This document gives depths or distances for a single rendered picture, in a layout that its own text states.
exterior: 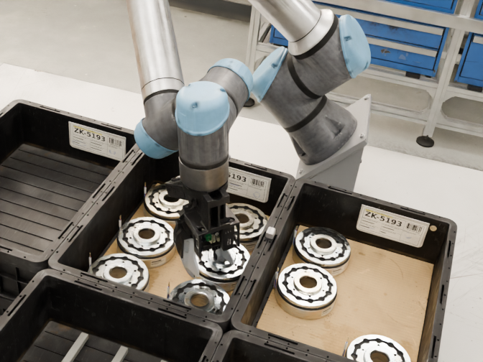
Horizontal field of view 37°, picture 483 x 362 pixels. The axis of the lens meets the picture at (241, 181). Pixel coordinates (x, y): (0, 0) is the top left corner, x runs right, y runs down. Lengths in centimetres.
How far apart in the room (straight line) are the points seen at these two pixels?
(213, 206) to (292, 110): 50
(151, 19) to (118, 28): 267
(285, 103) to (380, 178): 39
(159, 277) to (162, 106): 30
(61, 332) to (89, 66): 250
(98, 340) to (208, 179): 31
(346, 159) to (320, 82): 18
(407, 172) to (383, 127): 152
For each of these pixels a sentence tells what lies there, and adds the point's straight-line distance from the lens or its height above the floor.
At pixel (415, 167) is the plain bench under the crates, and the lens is 187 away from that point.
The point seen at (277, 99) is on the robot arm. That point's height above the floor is 96.
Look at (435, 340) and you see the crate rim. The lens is 113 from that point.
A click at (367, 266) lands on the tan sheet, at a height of 83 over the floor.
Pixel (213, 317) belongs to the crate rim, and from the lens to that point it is 108.
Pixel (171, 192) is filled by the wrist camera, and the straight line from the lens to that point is 121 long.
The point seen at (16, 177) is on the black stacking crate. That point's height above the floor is 83.
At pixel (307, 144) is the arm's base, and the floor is 87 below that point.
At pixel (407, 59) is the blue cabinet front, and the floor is 37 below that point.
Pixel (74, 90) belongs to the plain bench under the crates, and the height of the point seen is 70.
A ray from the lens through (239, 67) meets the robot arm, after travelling 114.
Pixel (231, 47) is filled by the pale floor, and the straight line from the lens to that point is 384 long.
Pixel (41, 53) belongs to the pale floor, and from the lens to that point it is 370.
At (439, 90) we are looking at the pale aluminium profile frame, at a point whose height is 28.
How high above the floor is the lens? 173
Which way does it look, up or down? 37 degrees down
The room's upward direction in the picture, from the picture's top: 7 degrees clockwise
